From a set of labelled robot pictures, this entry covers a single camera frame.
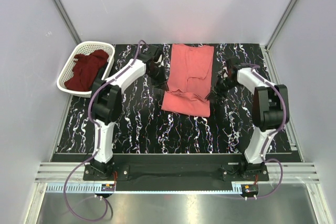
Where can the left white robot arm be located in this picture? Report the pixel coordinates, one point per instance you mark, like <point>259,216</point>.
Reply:
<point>105,104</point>

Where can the pink t shirt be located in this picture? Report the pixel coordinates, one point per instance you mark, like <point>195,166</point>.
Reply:
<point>189,80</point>

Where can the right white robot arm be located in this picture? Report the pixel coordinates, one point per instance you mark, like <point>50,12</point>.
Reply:
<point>270,111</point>

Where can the grey slotted cable duct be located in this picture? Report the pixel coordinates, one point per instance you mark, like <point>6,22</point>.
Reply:
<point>80,188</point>

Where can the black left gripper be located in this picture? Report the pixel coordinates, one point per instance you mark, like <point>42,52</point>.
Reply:
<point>161,82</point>

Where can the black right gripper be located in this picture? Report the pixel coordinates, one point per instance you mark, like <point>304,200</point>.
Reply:
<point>217,92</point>

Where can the dark red t shirt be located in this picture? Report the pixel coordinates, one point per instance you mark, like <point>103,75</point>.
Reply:
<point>85,70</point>

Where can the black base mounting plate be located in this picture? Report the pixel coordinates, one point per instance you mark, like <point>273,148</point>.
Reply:
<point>187,183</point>

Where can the black garment in basket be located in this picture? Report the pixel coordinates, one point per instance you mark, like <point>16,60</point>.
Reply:
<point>102,72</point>

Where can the white plastic laundry basket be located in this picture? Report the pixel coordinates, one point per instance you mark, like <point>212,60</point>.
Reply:
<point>85,48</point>

